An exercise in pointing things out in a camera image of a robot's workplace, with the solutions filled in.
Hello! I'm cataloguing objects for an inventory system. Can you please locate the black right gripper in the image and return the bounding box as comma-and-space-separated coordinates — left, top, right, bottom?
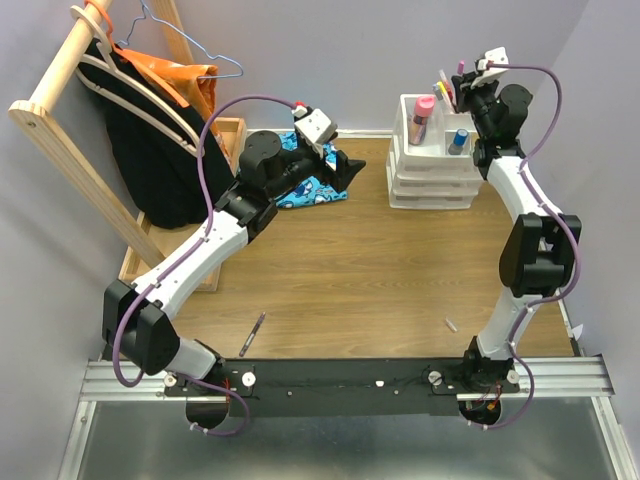
451, 72, 497, 139

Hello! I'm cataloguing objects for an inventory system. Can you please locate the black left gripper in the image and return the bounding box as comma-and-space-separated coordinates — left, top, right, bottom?
267, 131, 366, 200

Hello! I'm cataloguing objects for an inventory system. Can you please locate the red clear-cap pen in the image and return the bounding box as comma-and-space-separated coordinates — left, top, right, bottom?
438, 69, 457, 113

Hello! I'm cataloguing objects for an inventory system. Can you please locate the grey cap white marker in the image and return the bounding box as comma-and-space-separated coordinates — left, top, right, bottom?
432, 84, 444, 101

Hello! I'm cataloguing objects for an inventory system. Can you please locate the pink lid pen tube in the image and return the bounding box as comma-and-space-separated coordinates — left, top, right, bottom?
408, 94, 437, 146

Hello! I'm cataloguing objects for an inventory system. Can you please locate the small white chalk piece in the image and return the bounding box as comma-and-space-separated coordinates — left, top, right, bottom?
445, 318, 458, 333

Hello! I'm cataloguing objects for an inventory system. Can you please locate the dark purple pen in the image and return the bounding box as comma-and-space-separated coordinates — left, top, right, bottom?
238, 312, 266, 358

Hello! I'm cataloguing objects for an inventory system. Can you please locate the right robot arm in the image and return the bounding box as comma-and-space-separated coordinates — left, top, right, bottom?
452, 73, 582, 392

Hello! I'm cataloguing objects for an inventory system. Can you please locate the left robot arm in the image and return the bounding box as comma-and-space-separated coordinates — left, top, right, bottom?
102, 130, 366, 395

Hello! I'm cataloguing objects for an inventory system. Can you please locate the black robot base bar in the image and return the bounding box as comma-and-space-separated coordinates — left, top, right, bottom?
164, 357, 520, 427

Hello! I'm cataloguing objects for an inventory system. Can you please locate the blue shark print cloth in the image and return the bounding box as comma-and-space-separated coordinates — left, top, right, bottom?
235, 130, 349, 210

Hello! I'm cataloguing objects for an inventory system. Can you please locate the white drawer organizer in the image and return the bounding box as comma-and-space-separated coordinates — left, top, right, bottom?
386, 94, 483, 210

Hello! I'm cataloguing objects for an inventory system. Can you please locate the orange garment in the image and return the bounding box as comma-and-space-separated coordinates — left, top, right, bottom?
117, 47, 234, 166

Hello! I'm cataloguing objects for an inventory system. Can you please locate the black hanging garment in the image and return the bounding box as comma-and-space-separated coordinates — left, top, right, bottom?
77, 52, 234, 229

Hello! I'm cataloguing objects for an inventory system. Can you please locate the wooden clothes rack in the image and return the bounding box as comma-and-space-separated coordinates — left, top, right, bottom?
7, 0, 248, 292

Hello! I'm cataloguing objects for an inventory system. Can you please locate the white wooden hanger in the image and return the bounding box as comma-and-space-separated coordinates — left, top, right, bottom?
68, 4, 207, 159

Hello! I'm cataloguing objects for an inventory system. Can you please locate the orange hanger hook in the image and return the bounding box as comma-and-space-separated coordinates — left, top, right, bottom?
84, 0, 114, 33

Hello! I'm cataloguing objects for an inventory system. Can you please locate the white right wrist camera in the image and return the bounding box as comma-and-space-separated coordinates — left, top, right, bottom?
471, 46, 509, 89

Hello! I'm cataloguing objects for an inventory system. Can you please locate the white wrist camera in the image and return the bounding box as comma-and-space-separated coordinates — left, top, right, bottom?
292, 102, 337, 154
471, 46, 509, 89

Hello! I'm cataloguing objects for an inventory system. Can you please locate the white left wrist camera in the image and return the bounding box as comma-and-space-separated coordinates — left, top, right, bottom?
292, 102, 337, 154

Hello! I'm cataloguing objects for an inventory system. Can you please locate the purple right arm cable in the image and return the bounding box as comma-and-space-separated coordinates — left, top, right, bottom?
464, 63, 584, 431

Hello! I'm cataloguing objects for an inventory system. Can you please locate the blue wire hanger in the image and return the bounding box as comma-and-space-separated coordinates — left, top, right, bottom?
116, 0, 244, 80

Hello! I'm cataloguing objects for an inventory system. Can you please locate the aluminium rail frame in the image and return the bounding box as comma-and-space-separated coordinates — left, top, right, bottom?
57, 127, 640, 480

